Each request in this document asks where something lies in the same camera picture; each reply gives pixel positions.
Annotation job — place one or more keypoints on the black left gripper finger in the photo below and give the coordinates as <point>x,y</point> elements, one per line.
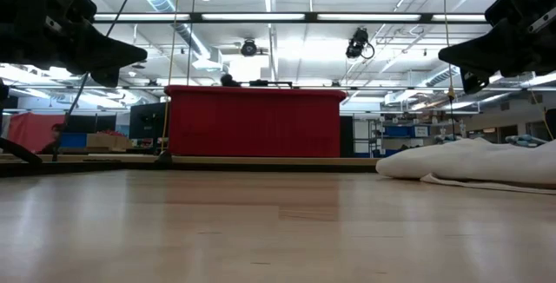
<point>106,78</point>
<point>117,53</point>

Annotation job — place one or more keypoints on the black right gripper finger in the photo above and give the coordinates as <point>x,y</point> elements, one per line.
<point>474,81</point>
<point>486,53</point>

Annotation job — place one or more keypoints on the white cloth bag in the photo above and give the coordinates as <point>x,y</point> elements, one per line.
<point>469,163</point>

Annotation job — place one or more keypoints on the red plastic laundry bin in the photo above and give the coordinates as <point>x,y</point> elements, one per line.
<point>256,122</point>

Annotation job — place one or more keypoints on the black computer monitor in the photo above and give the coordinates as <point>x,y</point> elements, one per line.
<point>147,122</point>

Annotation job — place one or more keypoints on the brown cardboard box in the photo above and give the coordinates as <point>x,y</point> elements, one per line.
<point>108,140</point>

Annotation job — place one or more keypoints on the blue storage crate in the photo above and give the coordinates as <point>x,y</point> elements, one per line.
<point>74,140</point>

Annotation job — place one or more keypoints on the person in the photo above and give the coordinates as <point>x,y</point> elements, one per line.
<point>54,137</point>

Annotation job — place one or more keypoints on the metal shelf rack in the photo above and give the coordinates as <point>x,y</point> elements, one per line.
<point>406,131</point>

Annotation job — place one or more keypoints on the red partition panel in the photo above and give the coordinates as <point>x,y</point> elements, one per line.
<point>30,131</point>

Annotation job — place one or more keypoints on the black round ceiling fixture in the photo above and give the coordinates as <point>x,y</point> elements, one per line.
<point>249,48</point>

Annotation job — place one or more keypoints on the light wood desk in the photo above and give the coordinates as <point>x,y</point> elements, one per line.
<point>260,160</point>

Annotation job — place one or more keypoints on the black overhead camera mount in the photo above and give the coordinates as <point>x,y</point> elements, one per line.
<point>357,42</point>

